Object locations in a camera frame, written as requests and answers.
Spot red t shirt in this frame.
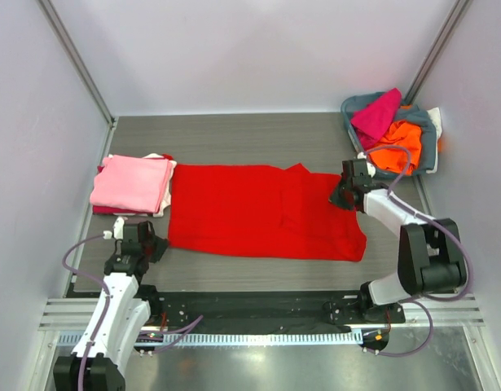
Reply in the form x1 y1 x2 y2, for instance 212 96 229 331
169 164 367 262

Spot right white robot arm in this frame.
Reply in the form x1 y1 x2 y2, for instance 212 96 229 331
329 159 471 323

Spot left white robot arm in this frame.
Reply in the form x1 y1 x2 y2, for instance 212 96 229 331
53 217 169 390

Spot folded crimson t shirt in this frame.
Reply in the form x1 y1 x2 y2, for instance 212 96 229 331
92 153 174 217

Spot magenta t shirt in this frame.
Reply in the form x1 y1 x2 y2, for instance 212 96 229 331
350 88 402 150

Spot folded pink t shirt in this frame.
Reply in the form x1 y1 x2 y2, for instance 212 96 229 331
90 154 172 212

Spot orange t shirt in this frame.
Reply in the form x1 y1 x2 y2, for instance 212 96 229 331
369 120 423 175

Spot blue laundry basket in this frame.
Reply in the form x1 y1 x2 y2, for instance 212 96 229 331
341 95 417 176

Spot white t shirt in basket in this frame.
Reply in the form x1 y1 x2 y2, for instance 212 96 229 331
427 108 442 139

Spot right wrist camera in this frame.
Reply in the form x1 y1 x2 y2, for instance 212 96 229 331
357 152 376 178

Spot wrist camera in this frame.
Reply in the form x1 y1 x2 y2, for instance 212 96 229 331
102 217 126 240
357 152 376 178

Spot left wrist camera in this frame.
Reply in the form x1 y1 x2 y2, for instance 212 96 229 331
102 217 126 240

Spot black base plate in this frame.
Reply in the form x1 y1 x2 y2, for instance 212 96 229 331
137 286 406 332

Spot white slotted cable duct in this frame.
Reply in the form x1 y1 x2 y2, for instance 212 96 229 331
57 329 363 349

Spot aluminium front rail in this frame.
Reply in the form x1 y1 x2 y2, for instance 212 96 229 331
39 295 486 330

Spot right aluminium frame post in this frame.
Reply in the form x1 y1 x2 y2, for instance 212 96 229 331
405 0 473 103

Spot aluminium frame post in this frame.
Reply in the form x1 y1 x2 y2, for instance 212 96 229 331
37 0 115 127
405 0 473 103

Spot left aluminium frame post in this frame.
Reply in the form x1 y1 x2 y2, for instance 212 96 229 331
37 0 115 127

